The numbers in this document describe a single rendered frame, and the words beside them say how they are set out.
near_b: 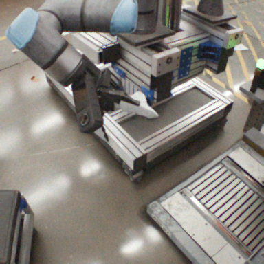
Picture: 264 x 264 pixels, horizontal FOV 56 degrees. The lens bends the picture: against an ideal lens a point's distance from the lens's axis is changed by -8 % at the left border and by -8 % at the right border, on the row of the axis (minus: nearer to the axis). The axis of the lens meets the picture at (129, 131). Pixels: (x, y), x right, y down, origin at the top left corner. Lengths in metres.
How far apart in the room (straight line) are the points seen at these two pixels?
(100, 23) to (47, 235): 1.15
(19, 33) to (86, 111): 0.19
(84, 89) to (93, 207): 1.04
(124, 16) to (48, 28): 0.15
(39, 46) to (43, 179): 1.23
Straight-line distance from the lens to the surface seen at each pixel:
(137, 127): 1.56
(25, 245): 1.29
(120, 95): 0.54
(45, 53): 0.51
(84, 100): 0.52
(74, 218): 1.47
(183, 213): 1.40
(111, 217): 1.45
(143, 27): 1.15
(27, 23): 0.51
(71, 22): 0.57
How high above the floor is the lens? 1.29
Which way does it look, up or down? 45 degrees down
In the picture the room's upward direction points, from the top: straight up
